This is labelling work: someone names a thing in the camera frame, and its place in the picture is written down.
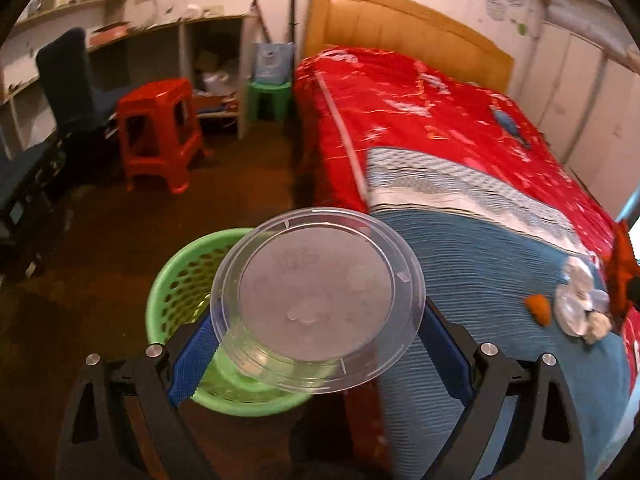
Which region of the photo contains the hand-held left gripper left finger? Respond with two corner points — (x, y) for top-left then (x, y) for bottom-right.
(55, 305), (221, 480)

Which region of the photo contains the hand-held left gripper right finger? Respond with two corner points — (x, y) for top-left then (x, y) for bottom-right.
(419, 297), (587, 480)

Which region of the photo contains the green plastic mesh basket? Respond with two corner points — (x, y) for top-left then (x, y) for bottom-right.
(146, 228), (313, 417)

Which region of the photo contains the orange peel piece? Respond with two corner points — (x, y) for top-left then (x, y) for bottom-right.
(523, 294), (552, 327)

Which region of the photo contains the clear plastic round container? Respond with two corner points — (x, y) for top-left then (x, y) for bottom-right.
(210, 206), (427, 394)

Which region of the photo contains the white trash pile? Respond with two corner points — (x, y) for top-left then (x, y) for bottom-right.
(555, 257), (611, 337)

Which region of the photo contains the white paper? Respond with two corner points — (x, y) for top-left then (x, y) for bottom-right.
(582, 310), (613, 345)

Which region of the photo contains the red snack wrapper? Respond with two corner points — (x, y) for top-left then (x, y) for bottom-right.
(606, 220), (640, 333)

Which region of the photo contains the blue striped blanket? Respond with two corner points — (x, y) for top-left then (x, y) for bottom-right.
(365, 147), (633, 480)

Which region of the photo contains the dark blue chair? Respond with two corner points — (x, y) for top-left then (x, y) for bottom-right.
(0, 140), (66, 281)
(36, 27), (136, 186)

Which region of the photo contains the bed with red bedspread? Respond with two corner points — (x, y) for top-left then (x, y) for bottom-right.
(292, 46), (640, 480)

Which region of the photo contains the red plastic stool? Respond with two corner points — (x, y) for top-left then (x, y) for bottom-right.
(116, 78), (213, 196)

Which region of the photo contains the green plastic stool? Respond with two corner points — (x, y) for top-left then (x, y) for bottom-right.
(247, 81), (293, 123)

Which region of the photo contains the white plastic bag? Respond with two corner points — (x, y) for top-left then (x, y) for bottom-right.
(202, 70), (240, 96)

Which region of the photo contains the white wardrobe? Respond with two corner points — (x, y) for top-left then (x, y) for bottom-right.
(510, 20), (640, 221)

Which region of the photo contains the light blue bag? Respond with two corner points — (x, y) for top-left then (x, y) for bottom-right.
(252, 42), (295, 86)

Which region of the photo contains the white desk shelf unit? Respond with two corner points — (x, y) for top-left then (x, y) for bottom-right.
(0, 0), (253, 161)

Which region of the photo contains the brown stick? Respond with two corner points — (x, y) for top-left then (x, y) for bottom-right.
(251, 0), (274, 45)

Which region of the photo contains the wooden headboard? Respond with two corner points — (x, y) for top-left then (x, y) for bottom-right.
(302, 0), (516, 96)

